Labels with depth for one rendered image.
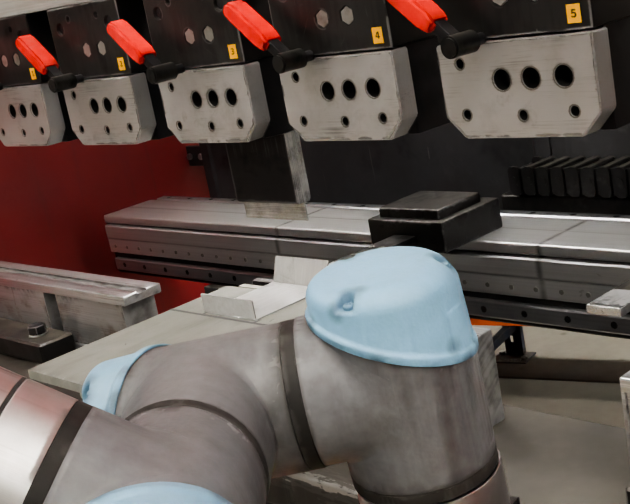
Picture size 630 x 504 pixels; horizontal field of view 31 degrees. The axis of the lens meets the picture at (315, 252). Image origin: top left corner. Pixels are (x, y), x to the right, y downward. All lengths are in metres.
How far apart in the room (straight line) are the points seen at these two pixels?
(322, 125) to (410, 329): 0.57
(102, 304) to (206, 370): 1.01
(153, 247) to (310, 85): 0.85
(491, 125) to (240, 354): 0.44
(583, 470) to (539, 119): 0.31
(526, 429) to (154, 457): 0.71
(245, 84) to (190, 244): 0.68
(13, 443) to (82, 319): 1.16
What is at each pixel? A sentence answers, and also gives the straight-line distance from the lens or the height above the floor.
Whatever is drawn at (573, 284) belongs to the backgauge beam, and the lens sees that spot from 1.29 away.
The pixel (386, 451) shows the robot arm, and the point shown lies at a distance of 0.54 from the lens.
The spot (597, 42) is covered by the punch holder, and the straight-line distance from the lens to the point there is 0.86.
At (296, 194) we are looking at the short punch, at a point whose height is 1.11.
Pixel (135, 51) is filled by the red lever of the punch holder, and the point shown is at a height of 1.28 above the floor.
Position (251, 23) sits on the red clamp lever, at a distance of 1.06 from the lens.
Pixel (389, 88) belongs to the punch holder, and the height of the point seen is 1.22.
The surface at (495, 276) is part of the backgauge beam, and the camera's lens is 1.35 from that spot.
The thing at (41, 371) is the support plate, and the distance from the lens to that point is 1.15.
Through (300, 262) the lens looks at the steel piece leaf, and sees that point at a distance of 1.24.
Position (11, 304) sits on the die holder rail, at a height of 0.93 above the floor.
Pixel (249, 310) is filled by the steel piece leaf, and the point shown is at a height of 1.01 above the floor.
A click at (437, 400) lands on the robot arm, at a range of 0.53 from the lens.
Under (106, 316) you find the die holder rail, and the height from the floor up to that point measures 0.94.
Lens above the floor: 1.34
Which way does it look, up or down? 14 degrees down
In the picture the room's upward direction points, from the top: 11 degrees counter-clockwise
